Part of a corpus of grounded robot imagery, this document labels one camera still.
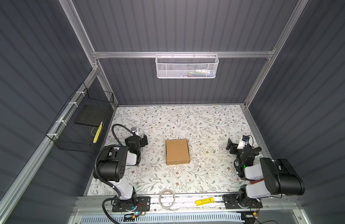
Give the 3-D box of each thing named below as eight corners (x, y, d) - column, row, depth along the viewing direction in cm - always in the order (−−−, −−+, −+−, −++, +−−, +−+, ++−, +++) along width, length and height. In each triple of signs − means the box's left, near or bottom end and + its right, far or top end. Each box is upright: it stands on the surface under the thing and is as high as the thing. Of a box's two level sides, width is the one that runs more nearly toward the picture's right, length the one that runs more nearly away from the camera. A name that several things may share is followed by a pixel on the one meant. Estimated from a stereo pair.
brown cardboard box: (165, 164, 90) (164, 161, 85) (166, 143, 99) (165, 139, 95) (189, 164, 90) (190, 161, 85) (188, 143, 99) (189, 139, 95)
